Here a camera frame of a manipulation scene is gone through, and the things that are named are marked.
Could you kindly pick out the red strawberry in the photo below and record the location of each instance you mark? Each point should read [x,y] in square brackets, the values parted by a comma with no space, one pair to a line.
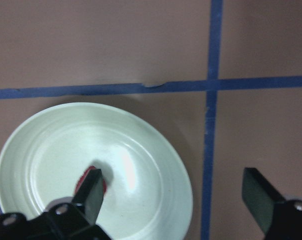
[84,175]

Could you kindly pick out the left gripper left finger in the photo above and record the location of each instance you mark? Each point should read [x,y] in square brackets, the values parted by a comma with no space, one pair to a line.
[89,194]

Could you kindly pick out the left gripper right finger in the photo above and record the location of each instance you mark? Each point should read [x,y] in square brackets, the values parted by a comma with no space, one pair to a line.
[267,206]

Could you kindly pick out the light green plate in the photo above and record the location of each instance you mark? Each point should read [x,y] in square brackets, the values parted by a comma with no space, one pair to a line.
[148,190]

